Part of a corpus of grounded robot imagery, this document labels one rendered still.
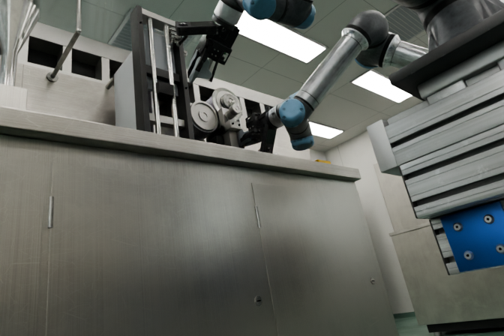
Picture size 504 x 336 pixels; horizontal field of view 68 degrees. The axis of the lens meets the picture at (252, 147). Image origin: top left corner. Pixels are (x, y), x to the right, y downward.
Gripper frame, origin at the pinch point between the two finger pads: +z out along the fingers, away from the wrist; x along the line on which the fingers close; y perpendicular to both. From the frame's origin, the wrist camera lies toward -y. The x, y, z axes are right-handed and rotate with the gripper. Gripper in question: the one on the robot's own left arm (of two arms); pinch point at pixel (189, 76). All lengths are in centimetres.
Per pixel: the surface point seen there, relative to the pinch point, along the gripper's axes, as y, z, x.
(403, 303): 462, 239, 129
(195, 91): 25, 28, 62
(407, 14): 226, -68, 204
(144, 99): -11.5, 8.0, -9.4
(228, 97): 24.0, 9.2, 20.2
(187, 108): 2.1, 7.8, -5.7
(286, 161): 29.3, 4.0, -26.4
